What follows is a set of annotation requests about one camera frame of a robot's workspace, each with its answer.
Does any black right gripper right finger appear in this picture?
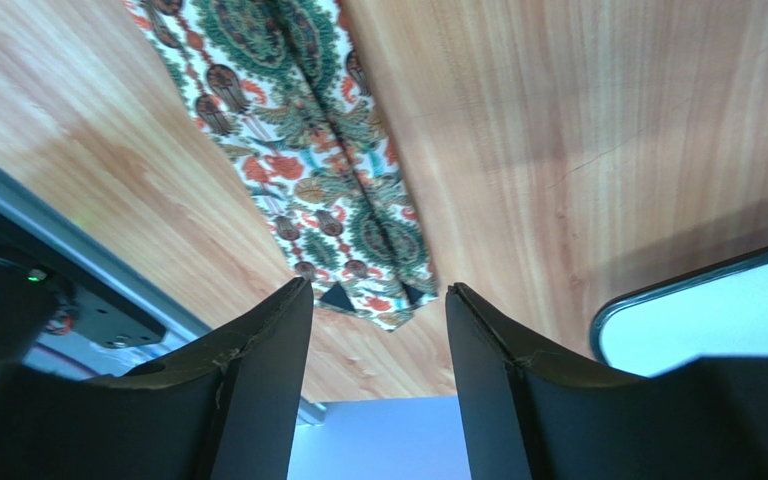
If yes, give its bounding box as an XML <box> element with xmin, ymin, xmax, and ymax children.
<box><xmin>446</xmin><ymin>283</ymin><xmax>768</xmax><ymax>479</ymax></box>

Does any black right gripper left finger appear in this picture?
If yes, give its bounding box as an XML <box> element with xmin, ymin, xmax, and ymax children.
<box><xmin>0</xmin><ymin>278</ymin><xmax>313</xmax><ymax>479</ymax></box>

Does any patterned paisley necktie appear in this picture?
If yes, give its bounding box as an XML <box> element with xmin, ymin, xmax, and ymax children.
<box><xmin>126</xmin><ymin>0</ymin><xmax>437</xmax><ymax>331</ymax></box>

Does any white dry-erase board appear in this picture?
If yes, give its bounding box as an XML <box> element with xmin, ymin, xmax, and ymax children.
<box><xmin>590</xmin><ymin>246</ymin><xmax>768</xmax><ymax>377</ymax></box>

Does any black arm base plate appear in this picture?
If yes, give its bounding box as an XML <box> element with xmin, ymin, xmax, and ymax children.
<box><xmin>0</xmin><ymin>186</ymin><xmax>167</xmax><ymax>364</ymax></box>

